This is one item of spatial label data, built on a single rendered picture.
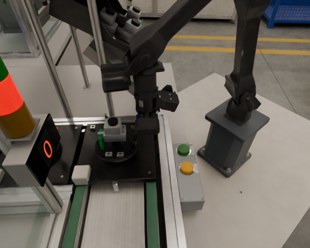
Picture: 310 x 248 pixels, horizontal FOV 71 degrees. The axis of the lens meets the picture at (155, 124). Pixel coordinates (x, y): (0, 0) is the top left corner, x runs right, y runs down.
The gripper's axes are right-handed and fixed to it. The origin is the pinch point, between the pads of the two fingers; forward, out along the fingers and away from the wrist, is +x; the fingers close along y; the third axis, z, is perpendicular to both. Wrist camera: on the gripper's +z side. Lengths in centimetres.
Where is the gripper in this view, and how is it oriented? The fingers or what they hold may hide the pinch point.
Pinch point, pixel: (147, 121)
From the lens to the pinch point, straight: 63.8
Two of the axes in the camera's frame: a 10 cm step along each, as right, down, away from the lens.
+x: 0.2, 7.2, 7.0
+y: -0.5, -7.0, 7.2
